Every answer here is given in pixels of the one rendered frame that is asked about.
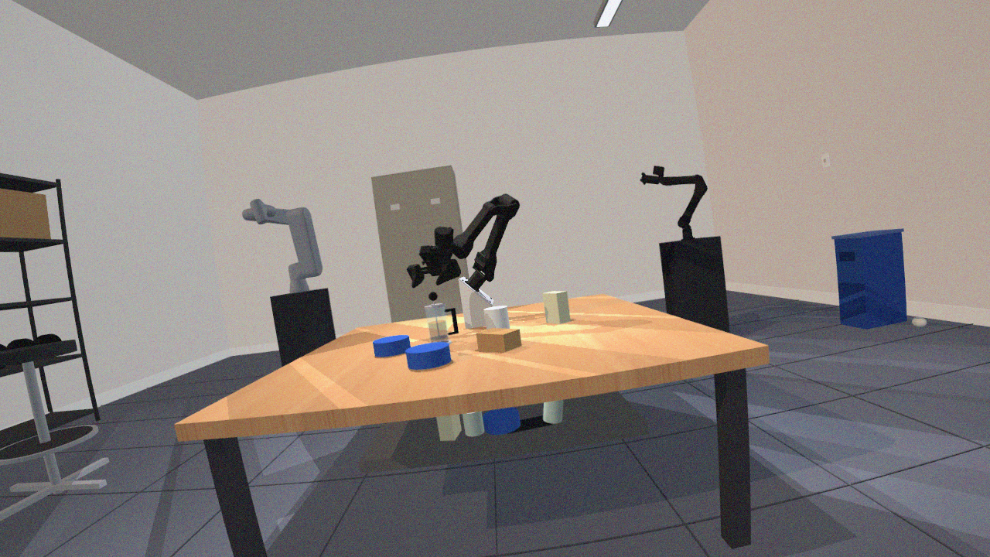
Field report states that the brown box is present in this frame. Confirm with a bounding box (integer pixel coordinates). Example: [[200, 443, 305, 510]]
[[476, 328, 522, 352]]

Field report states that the blue short cylinder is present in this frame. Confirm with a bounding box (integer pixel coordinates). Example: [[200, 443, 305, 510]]
[[373, 335, 411, 357], [483, 407, 521, 435], [405, 342, 451, 370]]

